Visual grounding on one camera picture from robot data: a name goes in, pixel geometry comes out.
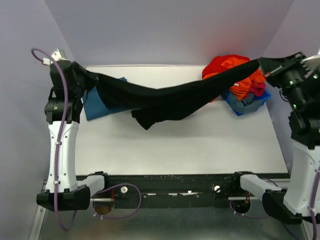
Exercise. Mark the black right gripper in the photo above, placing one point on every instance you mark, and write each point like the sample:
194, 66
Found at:
274, 67

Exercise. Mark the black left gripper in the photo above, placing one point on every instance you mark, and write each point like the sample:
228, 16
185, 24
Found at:
92, 79

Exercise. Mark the black floral print t-shirt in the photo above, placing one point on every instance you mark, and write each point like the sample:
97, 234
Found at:
150, 105

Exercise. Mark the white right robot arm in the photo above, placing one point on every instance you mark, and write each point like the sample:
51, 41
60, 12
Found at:
301, 200

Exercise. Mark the blue plastic bin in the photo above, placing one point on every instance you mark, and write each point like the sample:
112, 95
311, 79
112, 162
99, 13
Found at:
264, 97

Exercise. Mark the folded teal t-shirt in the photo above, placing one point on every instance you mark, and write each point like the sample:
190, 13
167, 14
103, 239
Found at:
94, 108

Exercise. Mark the magenta t-shirt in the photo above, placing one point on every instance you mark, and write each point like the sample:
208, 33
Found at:
256, 89

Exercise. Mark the orange t-shirt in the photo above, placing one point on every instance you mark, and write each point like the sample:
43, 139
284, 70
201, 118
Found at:
241, 88

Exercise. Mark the grey-teal t-shirt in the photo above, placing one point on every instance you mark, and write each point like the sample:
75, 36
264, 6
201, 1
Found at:
247, 105

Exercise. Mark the red t-shirt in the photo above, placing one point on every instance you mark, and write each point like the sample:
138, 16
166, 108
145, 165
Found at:
223, 63

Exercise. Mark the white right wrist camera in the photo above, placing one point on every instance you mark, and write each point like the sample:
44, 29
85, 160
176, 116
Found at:
311, 63

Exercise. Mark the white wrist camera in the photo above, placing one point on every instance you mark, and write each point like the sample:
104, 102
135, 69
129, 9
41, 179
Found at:
311, 63
57, 55

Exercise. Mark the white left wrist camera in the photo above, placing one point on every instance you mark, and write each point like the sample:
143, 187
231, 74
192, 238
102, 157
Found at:
57, 55

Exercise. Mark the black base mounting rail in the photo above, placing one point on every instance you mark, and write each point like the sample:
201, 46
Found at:
172, 191

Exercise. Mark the aluminium extrusion frame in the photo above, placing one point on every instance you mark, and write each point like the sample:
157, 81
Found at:
40, 212

